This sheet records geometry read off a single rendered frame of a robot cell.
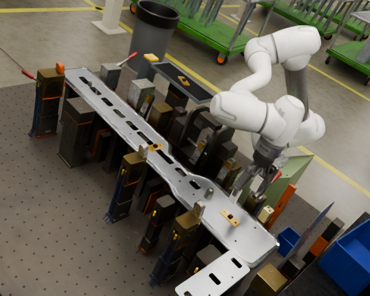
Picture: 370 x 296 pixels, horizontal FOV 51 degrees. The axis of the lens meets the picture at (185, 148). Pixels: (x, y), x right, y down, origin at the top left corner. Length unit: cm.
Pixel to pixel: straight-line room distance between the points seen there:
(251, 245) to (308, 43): 86
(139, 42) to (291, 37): 292
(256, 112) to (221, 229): 50
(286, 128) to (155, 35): 327
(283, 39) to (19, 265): 136
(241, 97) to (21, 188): 107
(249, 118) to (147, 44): 331
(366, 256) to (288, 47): 90
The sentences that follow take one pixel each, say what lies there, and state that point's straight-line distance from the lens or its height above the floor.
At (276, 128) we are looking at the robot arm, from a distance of 124.
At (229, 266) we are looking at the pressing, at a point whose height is 100.
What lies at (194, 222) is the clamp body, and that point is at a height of 105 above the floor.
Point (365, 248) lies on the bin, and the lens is 178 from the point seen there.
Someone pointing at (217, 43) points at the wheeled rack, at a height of 27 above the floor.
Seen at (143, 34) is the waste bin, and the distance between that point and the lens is 441.
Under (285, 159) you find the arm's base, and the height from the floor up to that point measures 92.
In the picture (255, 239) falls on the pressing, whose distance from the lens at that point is 152.
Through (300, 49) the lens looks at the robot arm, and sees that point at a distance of 173.
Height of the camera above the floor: 200
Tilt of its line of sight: 34 degrees down
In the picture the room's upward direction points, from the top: 22 degrees clockwise
